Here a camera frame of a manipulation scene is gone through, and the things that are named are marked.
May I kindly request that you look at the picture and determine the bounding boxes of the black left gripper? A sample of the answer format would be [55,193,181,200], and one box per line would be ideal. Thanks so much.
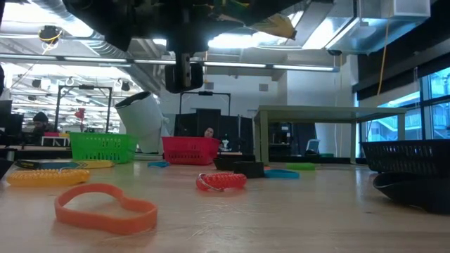
[105,0,252,53]

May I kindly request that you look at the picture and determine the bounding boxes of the red coil keychain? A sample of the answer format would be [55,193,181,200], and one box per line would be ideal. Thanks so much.
[195,171,248,193]

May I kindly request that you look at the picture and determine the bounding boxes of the blue disc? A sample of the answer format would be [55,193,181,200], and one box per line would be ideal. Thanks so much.
[264,169,300,179]

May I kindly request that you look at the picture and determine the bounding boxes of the yellow coil keychain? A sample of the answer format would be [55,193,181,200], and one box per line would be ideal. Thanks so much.
[6,168,91,188]

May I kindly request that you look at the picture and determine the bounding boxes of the white office chair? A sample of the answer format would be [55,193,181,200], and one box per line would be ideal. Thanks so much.
[304,138,321,155]

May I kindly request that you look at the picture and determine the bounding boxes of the long ceiling light strip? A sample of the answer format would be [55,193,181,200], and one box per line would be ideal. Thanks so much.
[0,52,341,73]

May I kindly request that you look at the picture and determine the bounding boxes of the black partition screens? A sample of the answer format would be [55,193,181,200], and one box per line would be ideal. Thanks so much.
[173,108,255,155]

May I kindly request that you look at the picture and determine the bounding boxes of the green perforated metal shelf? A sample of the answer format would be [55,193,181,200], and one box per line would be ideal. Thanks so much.
[253,105,409,165]

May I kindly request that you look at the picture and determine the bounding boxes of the red plastic basket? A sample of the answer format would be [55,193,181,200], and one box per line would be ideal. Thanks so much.
[161,136,221,166]

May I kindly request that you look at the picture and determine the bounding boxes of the red hanging object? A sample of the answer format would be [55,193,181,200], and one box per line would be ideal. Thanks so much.
[73,108,87,133]

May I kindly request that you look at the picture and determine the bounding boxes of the green plastic basket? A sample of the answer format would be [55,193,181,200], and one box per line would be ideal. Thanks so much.
[69,131,139,164]

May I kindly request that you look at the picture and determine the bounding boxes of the black plastic basket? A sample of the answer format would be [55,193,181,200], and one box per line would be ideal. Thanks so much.
[361,139,450,177]

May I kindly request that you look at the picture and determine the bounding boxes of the black gantry frame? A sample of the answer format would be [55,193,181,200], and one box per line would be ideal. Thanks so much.
[54,84,113,134]
[179,90,232,117]

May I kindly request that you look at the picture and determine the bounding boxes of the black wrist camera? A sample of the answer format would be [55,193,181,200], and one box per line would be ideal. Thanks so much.
[164,52,205,94]

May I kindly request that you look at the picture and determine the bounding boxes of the silver ceiling duct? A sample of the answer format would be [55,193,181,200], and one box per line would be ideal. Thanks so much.
[302,0,432,56]

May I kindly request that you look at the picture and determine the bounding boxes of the yellow hanging cable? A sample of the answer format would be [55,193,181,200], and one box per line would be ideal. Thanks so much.
[375,20,392,98]

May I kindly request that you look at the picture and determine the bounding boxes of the black hanging cable reel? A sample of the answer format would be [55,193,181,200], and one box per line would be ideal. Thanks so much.
[37,25,64,45]

